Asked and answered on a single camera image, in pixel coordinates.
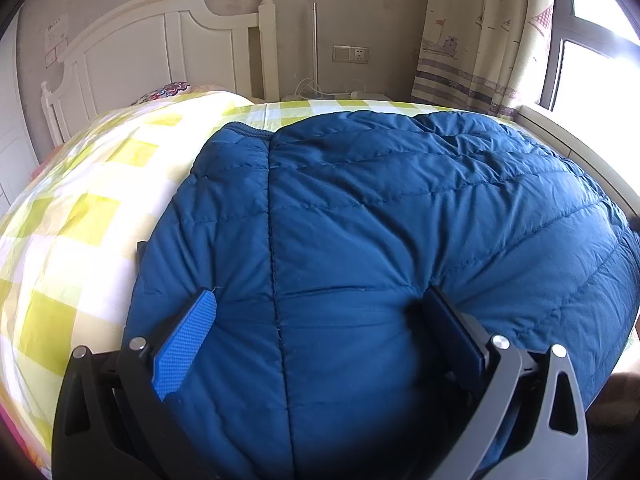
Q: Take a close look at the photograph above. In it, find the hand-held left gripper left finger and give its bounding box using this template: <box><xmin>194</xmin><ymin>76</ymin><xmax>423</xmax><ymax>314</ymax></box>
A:
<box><xmin>50</xmin><ymin>287</ymin><xmax>219</xmax><ymax>480</ymax></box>

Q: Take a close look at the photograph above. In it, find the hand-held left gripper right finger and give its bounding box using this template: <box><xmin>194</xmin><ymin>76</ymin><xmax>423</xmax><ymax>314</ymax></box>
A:
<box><xmin>421</xmin><ymin>285</ymin><xmax>592</xmax><ymax>480</ymax></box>

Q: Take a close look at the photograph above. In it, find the blue down jacket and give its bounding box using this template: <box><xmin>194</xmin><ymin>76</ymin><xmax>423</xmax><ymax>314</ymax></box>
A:
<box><xmin>122</xmin><ymin>109</ymin><xmax>640</xmax><ymax>480</ymax></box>

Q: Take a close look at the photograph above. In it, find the yellow checked bed sheet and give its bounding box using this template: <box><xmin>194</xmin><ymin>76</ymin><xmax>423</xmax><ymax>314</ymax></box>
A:
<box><xmin>0</xmin><ymin>90</ymin><xmax>523</xmax><ymax>480</ymax></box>

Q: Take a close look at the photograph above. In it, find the pink cloth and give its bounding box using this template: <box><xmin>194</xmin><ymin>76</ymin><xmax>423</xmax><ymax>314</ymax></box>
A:
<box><xmin>0</xmin><ymin>395</ymin><xmax>51</xmax><ymax>480</ymax></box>

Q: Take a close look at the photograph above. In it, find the beige window ledge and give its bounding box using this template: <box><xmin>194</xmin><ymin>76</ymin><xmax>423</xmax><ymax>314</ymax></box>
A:
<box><xmin>514</xmin><ymin>103</ymin><xmax>640</xmax><ymax>223</ymax></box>

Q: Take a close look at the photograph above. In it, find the floral pillow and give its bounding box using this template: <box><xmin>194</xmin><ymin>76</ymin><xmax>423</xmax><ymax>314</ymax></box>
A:
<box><xmin>130</xmin><ymin>81</ymin><xmax>194</xmax><ymax>107</ymax></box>

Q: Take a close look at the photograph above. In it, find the white nightstand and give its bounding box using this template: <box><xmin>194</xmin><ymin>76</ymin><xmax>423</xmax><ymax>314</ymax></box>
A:
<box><xmin>250</xmin><ymin>91</ymin><xmax>395</xmax><ymax>106</ymax></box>

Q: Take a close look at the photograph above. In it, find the white wardrobe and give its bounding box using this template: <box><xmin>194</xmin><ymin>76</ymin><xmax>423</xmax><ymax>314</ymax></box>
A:
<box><xmin>0</xmin><ymin>30</ymin><xmax>42</xmax><ymax>213</ymax></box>

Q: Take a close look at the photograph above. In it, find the white wooden headboard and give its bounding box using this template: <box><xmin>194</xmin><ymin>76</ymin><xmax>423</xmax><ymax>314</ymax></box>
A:
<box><xmin>40</xmin><ymin>0</ymin><xmax>279</xmax><ymax>146</ymax></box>

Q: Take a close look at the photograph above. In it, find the printed beige curtain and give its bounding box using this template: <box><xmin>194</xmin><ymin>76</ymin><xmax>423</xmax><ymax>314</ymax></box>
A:
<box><xmin>410</xmin><ymin>0</ymin><xmax>562</xmax><ymax>122</ymax></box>

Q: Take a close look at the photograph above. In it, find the metal pole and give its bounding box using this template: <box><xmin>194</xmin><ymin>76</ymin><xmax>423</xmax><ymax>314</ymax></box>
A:
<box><xmin>309</xmin><ymin>2</ymin><xmax>321</xmax><ymax>96</ymax></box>

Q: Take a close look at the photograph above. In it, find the white charger cable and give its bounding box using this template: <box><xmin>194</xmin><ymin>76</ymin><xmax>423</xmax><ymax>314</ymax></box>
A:
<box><xmin>294</xmin><ymin>77</ymin><xmax>365</xmax><ymax>102</ymax></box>

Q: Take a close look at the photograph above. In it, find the wall socket panel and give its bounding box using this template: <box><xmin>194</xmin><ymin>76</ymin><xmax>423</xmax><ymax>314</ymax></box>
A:
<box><xmin>332</xmin><ymin>44</ymin><xmax>370</xmax><ymax>64</ymax></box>

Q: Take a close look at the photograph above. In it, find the paper wall notice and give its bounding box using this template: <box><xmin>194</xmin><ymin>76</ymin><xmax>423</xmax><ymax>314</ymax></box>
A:
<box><xmin>42</xmin><ymin>14</ymin><xmax>69</xmax><ymax>69</ymax></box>

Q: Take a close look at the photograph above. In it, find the dark window frame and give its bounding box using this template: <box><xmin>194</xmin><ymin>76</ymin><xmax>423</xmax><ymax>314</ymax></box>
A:
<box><xmin>536</xmin><ymin>0</ymin><xmax>640</xmax><ymax>117</ymax></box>

